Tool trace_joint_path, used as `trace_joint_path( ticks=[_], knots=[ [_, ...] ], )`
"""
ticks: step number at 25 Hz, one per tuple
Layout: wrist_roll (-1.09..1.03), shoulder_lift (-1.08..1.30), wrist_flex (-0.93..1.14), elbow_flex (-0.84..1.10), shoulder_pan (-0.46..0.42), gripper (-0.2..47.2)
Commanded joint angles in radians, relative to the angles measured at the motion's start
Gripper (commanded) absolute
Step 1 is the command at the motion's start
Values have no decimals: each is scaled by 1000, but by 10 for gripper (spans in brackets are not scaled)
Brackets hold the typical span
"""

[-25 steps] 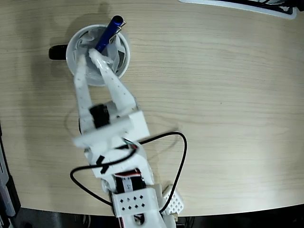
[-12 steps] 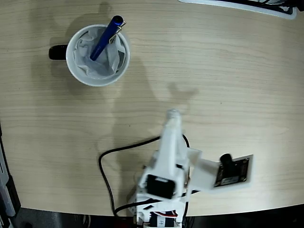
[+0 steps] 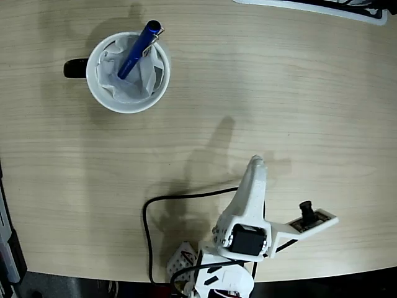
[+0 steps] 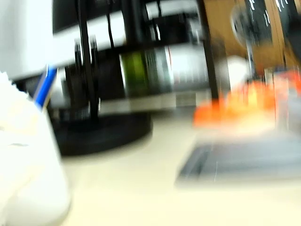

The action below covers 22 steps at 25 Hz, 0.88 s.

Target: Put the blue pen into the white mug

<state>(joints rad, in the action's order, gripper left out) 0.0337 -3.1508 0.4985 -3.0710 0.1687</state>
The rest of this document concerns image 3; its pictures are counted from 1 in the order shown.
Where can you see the dark mat with pale border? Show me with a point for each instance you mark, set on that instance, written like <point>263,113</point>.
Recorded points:
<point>341,12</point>

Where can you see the white camera bracket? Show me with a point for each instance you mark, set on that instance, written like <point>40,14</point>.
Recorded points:
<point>285,231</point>

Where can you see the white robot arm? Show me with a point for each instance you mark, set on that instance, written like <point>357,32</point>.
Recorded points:
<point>229,279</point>

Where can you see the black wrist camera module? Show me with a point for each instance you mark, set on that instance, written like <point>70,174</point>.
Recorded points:
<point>307,214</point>

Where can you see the blue metallic pen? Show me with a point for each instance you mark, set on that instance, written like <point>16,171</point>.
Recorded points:
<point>136,52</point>

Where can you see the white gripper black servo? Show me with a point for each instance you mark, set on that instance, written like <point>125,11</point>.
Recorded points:
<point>247,214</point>

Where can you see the crumpled white tissue paper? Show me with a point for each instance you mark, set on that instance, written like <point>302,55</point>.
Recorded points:
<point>130,90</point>

